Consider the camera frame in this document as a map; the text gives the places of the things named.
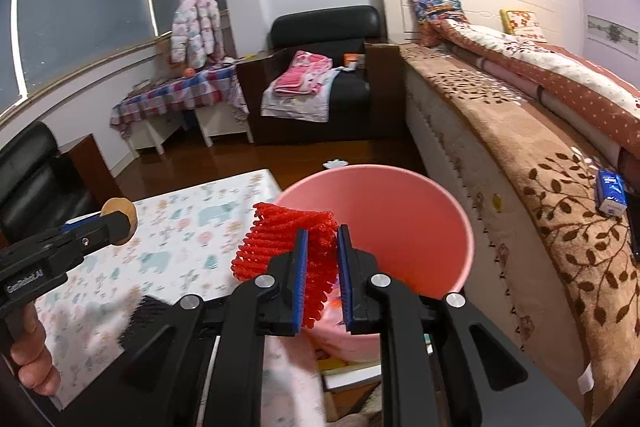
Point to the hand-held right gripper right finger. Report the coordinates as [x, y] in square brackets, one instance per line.
[345, 277]

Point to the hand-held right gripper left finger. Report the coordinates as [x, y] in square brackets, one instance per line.
[300, 277]

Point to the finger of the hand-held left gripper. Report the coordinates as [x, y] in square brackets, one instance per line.
[112, 229]

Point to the round wooden disc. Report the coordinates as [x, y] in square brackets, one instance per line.
[120, 207]

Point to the red foam net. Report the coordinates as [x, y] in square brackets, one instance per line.
[270, 232]

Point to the pink plastic bin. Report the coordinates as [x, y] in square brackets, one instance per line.
[400, 217]

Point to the person's left hand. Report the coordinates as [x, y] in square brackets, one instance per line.
[35, 367]

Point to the floral tablecloth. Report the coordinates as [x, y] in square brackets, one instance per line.
[200, 217]

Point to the black foam net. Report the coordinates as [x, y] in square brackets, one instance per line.
[145, 313]

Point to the stack of books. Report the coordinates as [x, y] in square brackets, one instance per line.
[345, 369]

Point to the black armchair with wooden side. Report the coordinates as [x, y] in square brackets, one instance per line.
[30, 177]

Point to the white side table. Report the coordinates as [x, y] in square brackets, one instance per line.
[225, 122]
[152, 132]

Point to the small white floor object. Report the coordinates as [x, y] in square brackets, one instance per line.
[334, 164]

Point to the checkered tablecloth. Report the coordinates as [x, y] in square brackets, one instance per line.
[175, 94]

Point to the white floral cloth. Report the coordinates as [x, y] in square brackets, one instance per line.
[300, 104]

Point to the white bed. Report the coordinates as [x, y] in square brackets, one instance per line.
[435, 117]

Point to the pink folded clothing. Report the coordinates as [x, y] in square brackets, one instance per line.
[302, 74]

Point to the small orange box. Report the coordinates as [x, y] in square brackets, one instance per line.
[354, 59]

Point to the brown leaf blanket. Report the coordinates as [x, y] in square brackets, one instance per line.
[525, 147]

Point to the pink patterned puffy jacket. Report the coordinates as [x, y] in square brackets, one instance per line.
[195, 22]

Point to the dark window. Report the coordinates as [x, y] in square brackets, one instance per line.
[75, 7]

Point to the black leather armchair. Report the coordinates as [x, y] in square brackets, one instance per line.
[325, 24]

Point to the colourful printed pillow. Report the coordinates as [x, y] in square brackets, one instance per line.
[437, 14]

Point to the blue tissue pack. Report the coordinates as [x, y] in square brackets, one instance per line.
[612, 192]

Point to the orange dotted quilt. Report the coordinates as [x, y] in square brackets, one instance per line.
[565, 77]

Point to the yellow floral pillow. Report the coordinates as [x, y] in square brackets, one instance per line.
[522, 24]

